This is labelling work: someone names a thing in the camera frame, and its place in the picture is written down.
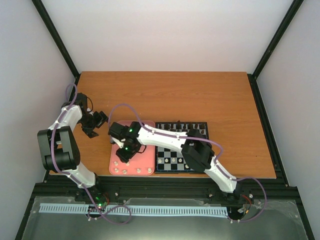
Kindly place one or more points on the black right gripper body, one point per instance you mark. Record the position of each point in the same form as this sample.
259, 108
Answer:
129, 152

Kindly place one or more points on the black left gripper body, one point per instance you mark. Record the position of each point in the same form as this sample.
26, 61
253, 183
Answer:
92, 122

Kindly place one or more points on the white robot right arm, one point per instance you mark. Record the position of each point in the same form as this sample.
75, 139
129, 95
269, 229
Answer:
226, 182

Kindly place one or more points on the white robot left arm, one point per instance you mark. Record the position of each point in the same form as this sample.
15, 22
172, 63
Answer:
57, 144

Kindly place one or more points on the pink plastic tray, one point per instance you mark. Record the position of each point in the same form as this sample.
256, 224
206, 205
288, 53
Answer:
142, 162

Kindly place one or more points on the black white chessboard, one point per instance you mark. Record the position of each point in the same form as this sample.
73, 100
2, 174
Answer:
170, 160

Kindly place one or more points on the light blue cable duct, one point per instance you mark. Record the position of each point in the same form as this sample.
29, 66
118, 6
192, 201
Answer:
136, 210

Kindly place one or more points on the black aluminium frame rail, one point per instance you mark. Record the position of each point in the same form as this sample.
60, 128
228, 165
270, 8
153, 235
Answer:
119, 189

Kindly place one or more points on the left black frame post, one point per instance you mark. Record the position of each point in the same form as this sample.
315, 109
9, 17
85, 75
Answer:
44, 15

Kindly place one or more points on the black frame post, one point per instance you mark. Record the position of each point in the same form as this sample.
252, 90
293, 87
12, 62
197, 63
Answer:
283, 26
44, 15

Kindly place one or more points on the right black frame post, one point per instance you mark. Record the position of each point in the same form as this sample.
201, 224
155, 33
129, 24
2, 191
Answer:
283, 26

